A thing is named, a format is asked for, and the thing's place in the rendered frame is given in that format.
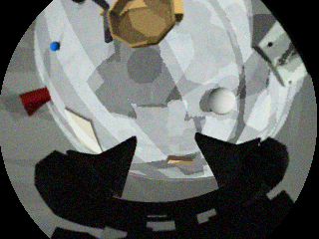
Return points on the white ball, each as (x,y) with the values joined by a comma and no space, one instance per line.
(221,101)

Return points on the blue ball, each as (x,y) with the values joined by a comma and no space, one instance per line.
(55,46)

